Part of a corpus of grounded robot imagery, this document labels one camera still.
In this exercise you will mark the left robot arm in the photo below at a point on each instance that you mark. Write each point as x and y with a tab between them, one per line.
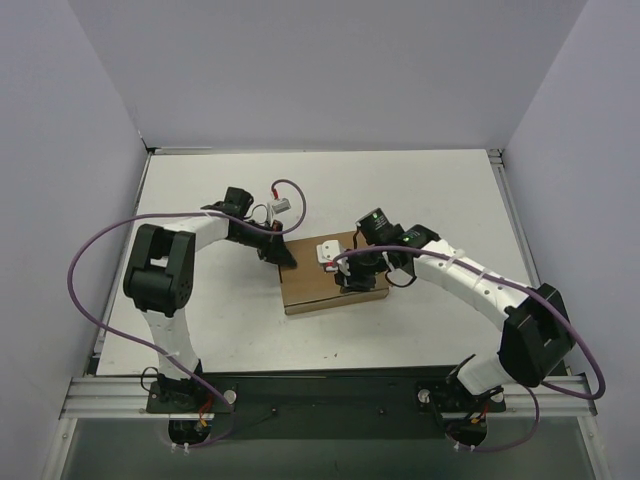
160	273

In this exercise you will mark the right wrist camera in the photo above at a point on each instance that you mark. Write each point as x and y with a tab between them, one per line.
326	253

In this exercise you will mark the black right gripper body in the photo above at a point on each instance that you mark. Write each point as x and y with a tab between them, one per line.
356	279

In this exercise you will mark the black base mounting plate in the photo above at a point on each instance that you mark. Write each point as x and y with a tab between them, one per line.
324	423

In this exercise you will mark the aluminium front frame rail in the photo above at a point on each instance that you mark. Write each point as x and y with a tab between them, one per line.
104	398

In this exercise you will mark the aluminium table edge rail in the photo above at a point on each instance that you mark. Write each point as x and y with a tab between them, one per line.
520	240

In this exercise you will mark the brown cardboard express box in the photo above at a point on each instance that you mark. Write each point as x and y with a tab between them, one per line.
307	288

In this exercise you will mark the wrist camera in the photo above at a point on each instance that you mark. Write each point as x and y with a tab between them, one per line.
326	253
278	206

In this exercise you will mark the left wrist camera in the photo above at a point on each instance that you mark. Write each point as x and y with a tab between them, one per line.
278	206

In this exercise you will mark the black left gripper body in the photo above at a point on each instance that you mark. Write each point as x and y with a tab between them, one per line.
273	250

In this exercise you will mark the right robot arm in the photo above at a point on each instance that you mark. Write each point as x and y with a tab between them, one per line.
424	255

